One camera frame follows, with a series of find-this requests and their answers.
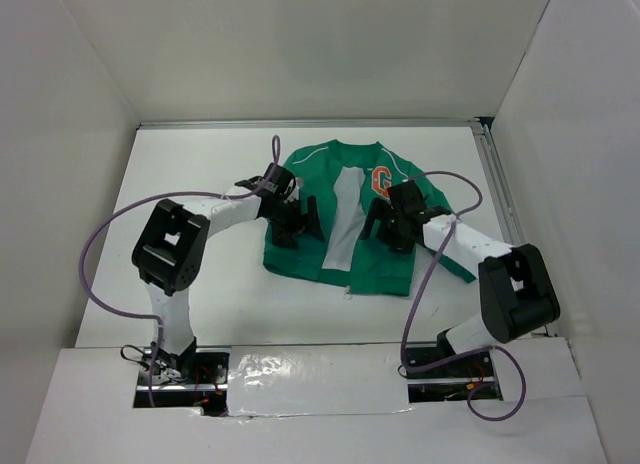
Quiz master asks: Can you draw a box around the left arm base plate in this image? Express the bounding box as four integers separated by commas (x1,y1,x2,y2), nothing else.
120,344,230,417

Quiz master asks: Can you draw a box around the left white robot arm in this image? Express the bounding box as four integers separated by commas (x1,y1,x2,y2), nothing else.
132,164,325,383

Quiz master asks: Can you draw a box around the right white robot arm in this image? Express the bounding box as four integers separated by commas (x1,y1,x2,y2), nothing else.
361,181,561,376

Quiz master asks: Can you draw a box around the aluminium frame rail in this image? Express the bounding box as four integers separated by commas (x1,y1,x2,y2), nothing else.
134,114,556,338

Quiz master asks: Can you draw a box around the green jacket with white lettering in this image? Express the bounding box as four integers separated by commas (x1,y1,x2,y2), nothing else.
263,140,452,296

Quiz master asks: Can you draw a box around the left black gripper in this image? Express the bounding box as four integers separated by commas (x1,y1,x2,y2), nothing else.
264,195,325,250

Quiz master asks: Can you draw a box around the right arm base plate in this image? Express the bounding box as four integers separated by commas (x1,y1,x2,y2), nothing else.
397,352,502,404

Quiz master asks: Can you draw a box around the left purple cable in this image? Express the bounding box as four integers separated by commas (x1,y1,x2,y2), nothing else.
79,134,284,408

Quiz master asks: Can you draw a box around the silver tape patch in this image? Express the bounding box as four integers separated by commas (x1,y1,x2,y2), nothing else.
227,344,411,417

